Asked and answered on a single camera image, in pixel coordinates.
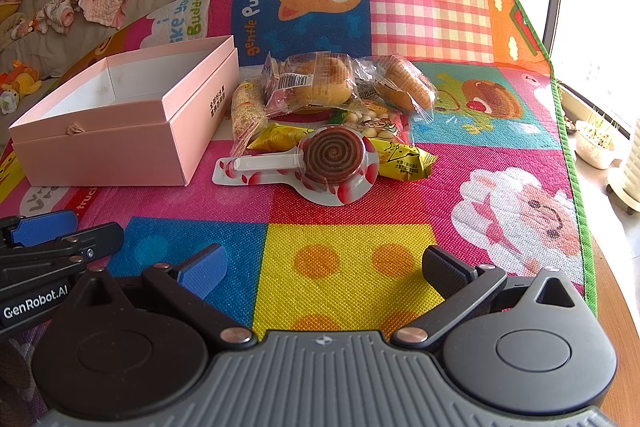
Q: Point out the ridged bread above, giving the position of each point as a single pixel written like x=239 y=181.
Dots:
x=405 y=83

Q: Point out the white plush toy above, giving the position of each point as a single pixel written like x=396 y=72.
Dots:
x=7 y=103

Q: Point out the sesame stick packet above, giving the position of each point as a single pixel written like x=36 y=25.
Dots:
x=247 y=112

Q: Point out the colourful cartoon play mat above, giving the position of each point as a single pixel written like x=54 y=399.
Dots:
x=350 y=257

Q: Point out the ball biscuit packet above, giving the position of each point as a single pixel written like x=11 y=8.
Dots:
x=375 y=119

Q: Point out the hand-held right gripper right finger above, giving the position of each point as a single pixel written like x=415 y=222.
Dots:
x=442 y=273

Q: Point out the yellow snack packet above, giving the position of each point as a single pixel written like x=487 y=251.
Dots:
x=400 y=159
x=275 y=138

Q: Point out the white ribbed planter on wheels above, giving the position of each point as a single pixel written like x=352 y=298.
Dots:
x=627 y=177

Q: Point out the spiral haw roll lollipop pack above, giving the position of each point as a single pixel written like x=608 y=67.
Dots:
x=330 y=157

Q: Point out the orange plush toy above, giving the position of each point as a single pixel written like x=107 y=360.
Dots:
x=22 y=79

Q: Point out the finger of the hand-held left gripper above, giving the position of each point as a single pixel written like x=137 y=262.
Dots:
x=100 y=240
x=42 y=228

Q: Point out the patterned baby clothes pile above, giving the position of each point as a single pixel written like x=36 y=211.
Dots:
x=57 y=12

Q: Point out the round bun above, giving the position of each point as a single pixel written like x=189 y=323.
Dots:
x=320 y=82

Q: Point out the white plant pot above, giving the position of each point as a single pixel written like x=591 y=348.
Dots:
x=595 y=149

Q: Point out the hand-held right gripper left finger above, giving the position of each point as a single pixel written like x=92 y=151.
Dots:
x=205 y=271

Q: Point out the pink cardboard box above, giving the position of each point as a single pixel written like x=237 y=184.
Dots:
x=100 y=147

